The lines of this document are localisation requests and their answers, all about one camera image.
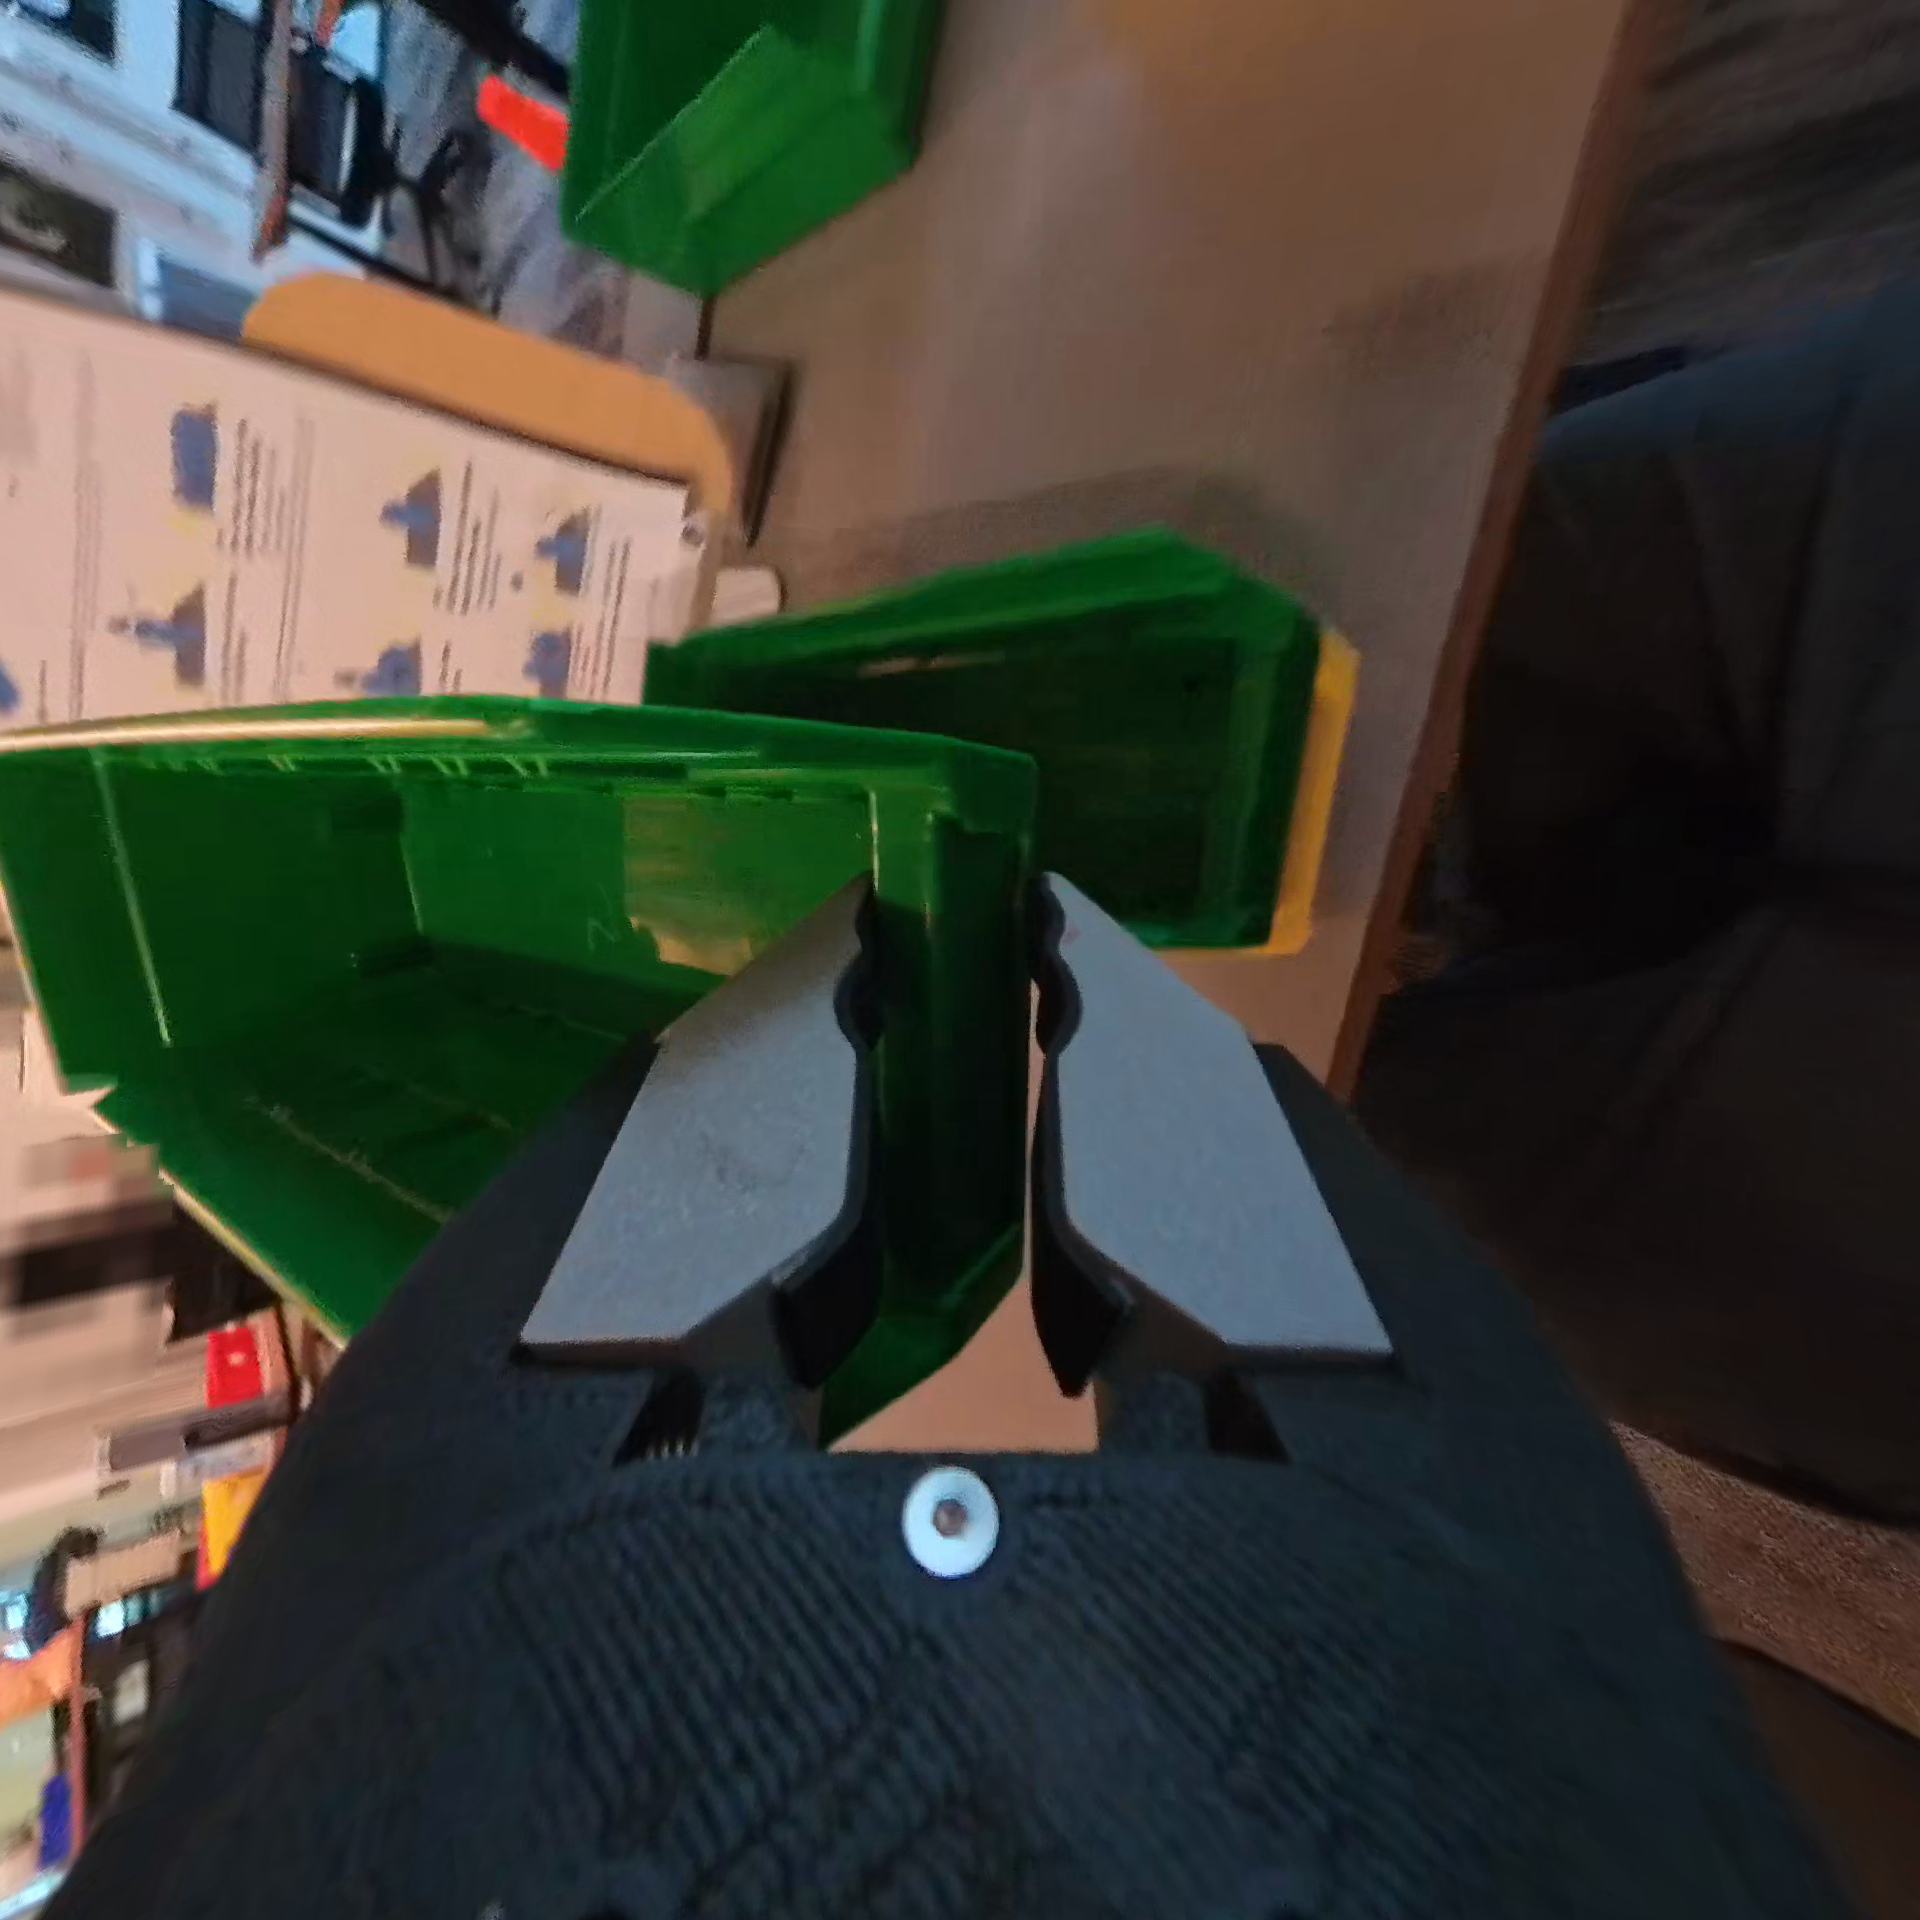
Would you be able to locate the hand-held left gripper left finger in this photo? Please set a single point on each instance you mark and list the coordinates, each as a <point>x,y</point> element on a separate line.
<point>703,1156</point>

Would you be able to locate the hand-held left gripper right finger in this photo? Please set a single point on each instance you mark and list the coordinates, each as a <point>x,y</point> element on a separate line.
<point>1202,1170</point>

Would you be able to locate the green plastic bin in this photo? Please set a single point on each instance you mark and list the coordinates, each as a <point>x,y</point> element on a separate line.
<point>750,136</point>
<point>376,930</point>
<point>1082,720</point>

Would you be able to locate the yellow plastic bin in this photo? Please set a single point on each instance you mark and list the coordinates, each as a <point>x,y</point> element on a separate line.
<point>1320,780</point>

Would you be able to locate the white board stand base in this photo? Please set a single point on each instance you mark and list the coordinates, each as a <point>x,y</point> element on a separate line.
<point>744,593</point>

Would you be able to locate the shelf with assorted boxes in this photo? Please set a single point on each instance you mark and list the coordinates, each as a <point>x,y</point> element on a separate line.
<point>90,1425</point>

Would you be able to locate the instruction board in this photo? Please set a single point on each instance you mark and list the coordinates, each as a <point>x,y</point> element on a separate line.
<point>300,523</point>

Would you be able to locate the red tag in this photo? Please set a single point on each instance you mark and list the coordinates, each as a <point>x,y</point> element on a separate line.
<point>520,122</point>

